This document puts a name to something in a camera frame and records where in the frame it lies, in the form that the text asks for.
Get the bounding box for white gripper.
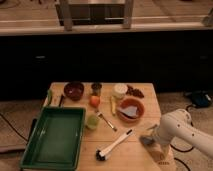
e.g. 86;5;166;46
148;124;167;147

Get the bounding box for blue sponge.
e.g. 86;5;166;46
139;136;154;146

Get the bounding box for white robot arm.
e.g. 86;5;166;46
151;109;213;159

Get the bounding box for green plastic tray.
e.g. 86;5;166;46
20;107;85;171

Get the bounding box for grey cloth in bowl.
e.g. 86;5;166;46
120;106;137;118

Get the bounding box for orange bowl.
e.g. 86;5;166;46
116;98;144;123

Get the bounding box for brown grape bunch toy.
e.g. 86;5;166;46
127;85;144;98

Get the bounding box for dark blue floor object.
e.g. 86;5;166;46
186;91;212;108

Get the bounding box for yellow banana toy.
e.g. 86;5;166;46
110;96;116;116

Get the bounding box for white round container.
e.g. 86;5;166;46
113;83;128;99

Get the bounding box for metal fork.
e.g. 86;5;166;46
96;111;117;132

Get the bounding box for white dish brush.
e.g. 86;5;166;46
96;129;133;161

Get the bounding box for green plastic cup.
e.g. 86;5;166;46
86;115;99;130

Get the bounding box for orange fruit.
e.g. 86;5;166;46
89;95;100;108

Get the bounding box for small metal cup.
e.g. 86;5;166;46
91;82;102;96

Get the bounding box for dark red bowl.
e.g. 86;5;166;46
64;82;84;101

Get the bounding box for green vegetable toy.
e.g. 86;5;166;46
46;89;52;106

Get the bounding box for wooden stool legs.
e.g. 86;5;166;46
55;0;134;31

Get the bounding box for black power cable right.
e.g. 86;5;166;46
169;103;198;154

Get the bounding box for black cable left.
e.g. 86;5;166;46
0;112;29;143

